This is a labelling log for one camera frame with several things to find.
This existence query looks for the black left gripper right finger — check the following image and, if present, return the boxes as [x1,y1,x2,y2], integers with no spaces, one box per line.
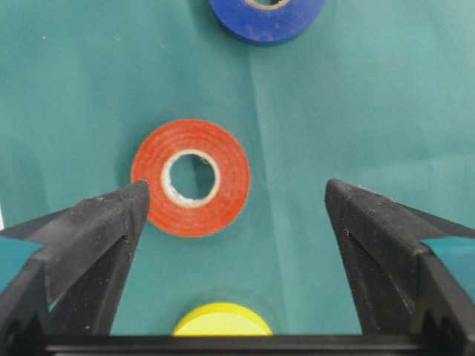
[325,179,474,343]

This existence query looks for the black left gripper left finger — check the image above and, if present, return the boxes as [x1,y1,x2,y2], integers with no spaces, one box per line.
[1,181,150,343]

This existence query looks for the red tape roll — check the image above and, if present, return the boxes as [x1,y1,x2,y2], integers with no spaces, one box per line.
[131,119,251,238]

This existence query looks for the yellow tape roll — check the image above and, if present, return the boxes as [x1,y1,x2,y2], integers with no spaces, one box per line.
[172,302,273,337]

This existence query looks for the blue tape roll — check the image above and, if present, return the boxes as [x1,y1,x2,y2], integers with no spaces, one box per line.
[209,0,325,45]

